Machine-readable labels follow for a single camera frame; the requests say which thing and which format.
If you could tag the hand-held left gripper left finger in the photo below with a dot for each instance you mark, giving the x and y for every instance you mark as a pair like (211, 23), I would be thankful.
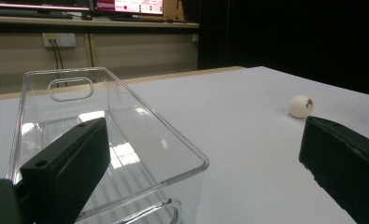
(63, 168)

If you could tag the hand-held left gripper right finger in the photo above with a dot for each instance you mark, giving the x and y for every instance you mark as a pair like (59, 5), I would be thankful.
(347, 161)

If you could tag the white ping pong ball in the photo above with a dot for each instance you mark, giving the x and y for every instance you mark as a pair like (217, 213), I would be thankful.
(300, 107)

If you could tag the clear plastic container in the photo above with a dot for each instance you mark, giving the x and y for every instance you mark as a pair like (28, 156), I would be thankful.
(148, 149)

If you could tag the black curtain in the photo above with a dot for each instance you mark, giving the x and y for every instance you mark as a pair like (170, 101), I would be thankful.
(291, 40)

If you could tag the light wooden table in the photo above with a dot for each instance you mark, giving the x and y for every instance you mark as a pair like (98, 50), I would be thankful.
(179, 74)

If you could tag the long wooden desk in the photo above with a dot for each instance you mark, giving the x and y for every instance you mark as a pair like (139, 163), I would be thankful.
(110, 23)

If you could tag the black keyboard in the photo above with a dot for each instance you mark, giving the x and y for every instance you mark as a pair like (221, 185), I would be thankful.
(138, 19)
(29, 13)

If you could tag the computer monitor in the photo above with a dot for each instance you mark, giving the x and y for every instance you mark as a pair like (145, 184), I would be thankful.
(39, 3)
(132, 6)

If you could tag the brown cardboard box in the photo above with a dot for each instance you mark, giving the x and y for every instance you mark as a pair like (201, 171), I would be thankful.
(173, 9)

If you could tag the white wall socket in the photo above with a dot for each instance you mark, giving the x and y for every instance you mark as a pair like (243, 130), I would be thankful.
(65, 39)

